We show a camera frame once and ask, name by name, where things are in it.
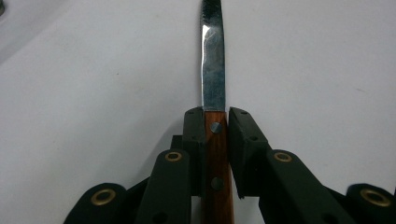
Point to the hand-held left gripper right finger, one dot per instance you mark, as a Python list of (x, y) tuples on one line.
[(246, 149)]

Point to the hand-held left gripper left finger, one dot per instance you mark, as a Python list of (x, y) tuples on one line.
[(194, 140)]

